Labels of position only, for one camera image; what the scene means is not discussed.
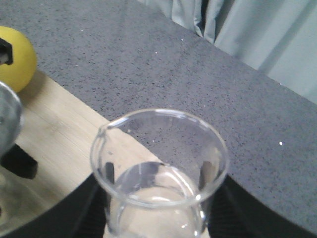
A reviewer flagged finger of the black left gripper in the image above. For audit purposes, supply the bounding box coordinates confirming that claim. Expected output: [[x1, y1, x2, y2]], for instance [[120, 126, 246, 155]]
[[0, 144, 38, 179], [0, 38, 13, 65]]

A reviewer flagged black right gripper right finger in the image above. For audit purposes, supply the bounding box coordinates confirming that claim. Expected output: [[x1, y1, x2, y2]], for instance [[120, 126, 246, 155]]
[[208, 176, 315, 238]]

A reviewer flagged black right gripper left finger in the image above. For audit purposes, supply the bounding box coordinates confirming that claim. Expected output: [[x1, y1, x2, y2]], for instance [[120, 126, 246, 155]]
[[3, 175, 106, 238]]

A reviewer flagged steel double jigger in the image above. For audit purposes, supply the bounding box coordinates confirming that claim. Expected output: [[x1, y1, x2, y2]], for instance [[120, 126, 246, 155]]
[[0, 81, 24, 157]]

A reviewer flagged glass measuring beaker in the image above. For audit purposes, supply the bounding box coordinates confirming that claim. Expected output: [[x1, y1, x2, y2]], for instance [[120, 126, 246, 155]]
[[90, 109, 229, 238]]

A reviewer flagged yellow lemon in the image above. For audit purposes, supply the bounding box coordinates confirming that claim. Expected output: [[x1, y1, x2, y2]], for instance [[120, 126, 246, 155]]
[[0, 26, 37, 93]]

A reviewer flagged wooden cutting board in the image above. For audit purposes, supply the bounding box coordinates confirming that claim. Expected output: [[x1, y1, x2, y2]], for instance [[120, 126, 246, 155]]
[[0, 71, 107, 236]]

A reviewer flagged grey curtain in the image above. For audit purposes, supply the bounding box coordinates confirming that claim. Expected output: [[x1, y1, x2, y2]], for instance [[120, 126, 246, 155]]
[[144, 0, 317, 102]]

